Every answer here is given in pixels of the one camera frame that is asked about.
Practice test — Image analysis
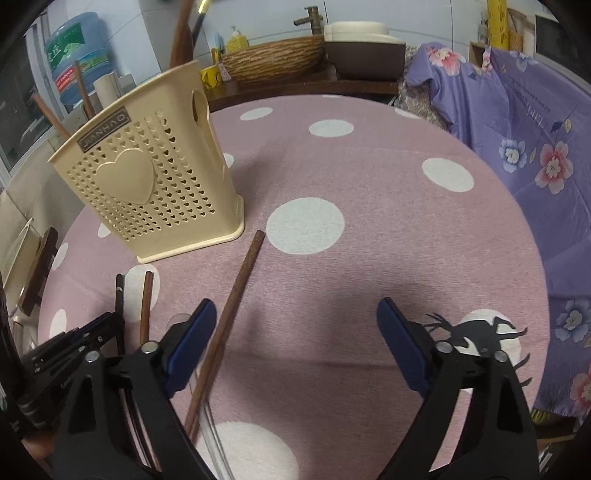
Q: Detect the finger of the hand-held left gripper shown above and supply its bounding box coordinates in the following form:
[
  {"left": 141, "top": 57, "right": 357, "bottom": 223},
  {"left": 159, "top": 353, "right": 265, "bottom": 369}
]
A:
[{"left": 69, "top": 312, "right": 125, "bottom": 352}]

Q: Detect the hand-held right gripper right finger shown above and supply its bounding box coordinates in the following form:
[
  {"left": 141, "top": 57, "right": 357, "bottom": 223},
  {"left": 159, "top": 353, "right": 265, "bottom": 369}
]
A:
[{"left": 376, "top": 298, "right": 541, "bottom": 480}]

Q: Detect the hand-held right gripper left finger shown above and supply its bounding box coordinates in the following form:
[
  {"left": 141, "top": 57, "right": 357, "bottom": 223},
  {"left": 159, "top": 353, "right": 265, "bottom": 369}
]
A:
[{"left": 54, "top": 299, "right": 218, "bottom": 480}]

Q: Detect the cream perforated utensil holder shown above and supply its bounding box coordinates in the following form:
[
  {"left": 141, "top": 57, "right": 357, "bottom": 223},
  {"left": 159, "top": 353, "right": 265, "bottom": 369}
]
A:
[{"left": 48, "top": 60, "right": 245, "bottom": 265}]

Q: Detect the pink polka dot tablecloth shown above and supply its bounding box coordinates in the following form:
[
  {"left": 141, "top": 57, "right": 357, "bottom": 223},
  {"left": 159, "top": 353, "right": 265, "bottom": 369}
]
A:
[{"left": 37, "top": 95, "right": 550, "bottom": 480}]

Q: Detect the paisley patterned cloth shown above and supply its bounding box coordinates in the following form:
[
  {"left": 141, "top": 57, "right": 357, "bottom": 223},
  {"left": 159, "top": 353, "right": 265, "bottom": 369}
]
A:
[{"left": 392, "top": 88, "right": 451, "bottom": 134}]

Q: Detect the window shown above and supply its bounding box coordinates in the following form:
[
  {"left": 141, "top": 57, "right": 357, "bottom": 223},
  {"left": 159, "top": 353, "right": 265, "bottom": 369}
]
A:
[{"left": 0, "top": 28, "right": 51, "bottom": 181}]

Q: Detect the white cylinder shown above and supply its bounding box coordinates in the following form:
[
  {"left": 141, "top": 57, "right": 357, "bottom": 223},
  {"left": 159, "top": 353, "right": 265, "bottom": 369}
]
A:
[{"left": 93, "top": 71, "right": 123, "bottom": 109}]

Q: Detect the purple floral blanket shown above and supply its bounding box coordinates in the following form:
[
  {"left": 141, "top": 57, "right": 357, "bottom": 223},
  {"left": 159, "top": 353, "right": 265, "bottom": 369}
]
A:
[{"left": 404, "top": 42, "right": 591, "bottom": 418}]

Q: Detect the dark wooden counter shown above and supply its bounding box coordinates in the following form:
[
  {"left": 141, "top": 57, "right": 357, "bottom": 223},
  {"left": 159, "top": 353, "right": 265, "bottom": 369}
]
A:
[{"left": 203, "top": 69, "right": 400, "bottom": 112}]

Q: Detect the blue water jug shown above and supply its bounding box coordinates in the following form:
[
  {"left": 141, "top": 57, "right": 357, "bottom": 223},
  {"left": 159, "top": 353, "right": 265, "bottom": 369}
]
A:
[{"left": 45, "top": 11, "right": 116, "bottom": 106}]

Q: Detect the beige and brown appliance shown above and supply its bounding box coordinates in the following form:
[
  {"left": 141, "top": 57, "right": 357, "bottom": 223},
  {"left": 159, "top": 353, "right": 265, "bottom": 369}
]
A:
[{"left": 323, "top": 21, "right": 407, "bottom": 80}]

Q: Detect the woven basket sink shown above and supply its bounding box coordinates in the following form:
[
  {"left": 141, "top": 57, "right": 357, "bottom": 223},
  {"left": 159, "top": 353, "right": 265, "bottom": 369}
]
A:
[{"left": 219, "top": 36, "right": 326, "bottom": 84}]

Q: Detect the yellow soap bottle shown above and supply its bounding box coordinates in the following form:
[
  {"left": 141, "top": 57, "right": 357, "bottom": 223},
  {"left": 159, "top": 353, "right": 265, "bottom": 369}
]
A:
[{"left": 225, "top": 27, "right": 250, "bottom": 53}]

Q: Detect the bronze faucet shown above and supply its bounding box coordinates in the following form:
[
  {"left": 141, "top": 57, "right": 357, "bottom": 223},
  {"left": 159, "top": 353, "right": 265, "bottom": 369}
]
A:
[{"left": 293, "top": 6, "right": 326, "bottom": 37}]

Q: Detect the yellow roll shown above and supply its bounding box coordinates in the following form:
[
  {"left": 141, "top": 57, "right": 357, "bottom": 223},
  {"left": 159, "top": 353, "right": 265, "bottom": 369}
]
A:
[{"left": 488, "top": 0, "right": 511, "bottom": 49}]

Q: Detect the dark screen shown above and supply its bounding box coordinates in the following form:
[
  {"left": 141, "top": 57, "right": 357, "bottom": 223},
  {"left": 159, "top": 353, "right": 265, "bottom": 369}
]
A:
[{"left": 536, "top": 16, "right": 571, "bottom": 58}]

